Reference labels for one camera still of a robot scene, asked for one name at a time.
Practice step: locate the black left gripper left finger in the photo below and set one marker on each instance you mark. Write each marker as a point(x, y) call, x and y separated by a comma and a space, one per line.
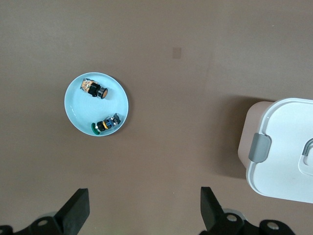
point(73, 210)

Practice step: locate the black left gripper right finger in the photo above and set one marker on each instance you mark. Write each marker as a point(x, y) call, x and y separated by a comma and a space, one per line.
point(212, 215)

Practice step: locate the orange push-button switch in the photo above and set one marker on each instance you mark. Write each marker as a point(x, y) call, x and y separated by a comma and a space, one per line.
point(94, 88)

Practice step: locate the white lidded lunch box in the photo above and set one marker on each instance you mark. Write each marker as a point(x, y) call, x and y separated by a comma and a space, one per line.
point(281, 151)

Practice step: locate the light blue round plate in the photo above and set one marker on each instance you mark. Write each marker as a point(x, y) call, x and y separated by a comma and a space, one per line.
point(80, 110)

